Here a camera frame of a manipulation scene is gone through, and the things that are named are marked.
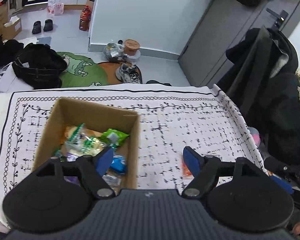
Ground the open cardboard box floor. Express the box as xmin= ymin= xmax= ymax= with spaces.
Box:
xmin=2 ymin=16 xmax=22 ymax=40

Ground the green biscuit packet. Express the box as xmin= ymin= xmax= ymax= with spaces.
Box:
xmin=64 ymin=123 xmax=106 ymax=156

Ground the right black slipper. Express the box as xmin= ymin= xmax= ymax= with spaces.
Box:
xmin=43 ymin=19 xmax=53 ymax=32

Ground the pink grey plush toy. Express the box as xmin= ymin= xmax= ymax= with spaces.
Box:
xmin=248 ymin=127 xmax=261 ymax=147

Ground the pink plastic bag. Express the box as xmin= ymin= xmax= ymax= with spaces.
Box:
xmin=47 ymin=0 xmax=64 ymax=16

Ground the light green snack packet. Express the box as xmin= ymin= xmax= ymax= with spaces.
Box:
xmin=98 ymin=129 xmax=129 ymax=149

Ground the red oil bottle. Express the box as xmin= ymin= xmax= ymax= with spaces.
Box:
xmin=79 ymin=5 xmax=92 ymax=31

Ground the green cartoon rug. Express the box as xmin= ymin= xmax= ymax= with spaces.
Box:
xmin=57 ymin=51 xmax=109 ymax=88

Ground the grey sneaker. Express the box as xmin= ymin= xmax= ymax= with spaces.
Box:
xmin=115 ymin=63 xmax=142 ymax=84

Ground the black clothes pile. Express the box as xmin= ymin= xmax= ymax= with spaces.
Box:
xmin=12 ymin=43 xmax=67 ymax=89

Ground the black slipper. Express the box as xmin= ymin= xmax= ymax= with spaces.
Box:
xmin=32 ymin=21 xmax=42 ymax=35
xmin=43 ymin=19 xmax=53 ymax=32

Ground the purple snack box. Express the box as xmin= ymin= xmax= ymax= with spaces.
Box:
xmin=64 ymin=152 xmax=80 ymax=186

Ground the left black slipper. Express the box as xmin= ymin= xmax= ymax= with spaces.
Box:
xmin=32 ymin=21 xmax=42 ymax=35

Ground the black fleece blanket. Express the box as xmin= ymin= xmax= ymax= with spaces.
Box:
xmin=252 ymin=29 xmax=300 ymax=165

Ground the brown cardboard box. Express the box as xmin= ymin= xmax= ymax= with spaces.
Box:
xmin=32 ymin=98 xmax=140 ymax=189

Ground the clear bag with items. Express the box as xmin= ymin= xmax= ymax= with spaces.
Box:
xmin=103 ymin=42 xmax=125 ymax=62

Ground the grey door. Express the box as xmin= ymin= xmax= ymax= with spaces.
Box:
xmin=178 ymin=0 xmax=300 ymax=87

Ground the cork lid glass jar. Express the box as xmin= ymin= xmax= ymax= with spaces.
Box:
xmin=123 ymin=39 xmax=141 ymax=63

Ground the white black patterned tablecloth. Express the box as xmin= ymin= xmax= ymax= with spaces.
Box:
xmin=0 ymin=85 xmax=263 ymax=225

